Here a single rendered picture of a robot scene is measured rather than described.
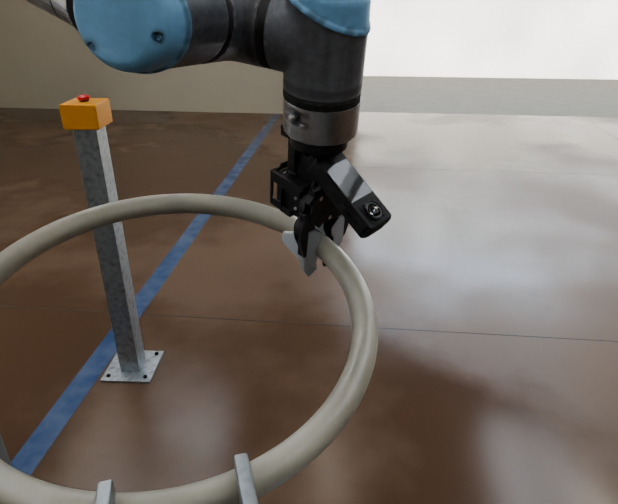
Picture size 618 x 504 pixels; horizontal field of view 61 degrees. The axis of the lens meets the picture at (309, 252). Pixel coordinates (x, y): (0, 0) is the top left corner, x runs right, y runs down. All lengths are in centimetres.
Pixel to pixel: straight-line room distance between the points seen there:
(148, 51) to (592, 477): 186
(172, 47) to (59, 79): 721
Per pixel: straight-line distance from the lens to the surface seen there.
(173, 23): 50
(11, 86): 808
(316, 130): 61
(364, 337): 59
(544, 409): 224
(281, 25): 59
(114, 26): 51
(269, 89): 680
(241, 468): 47
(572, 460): 209
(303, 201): 66
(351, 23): 58
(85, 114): 187
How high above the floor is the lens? 141
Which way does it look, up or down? 27 degrees down
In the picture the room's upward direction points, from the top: straight up
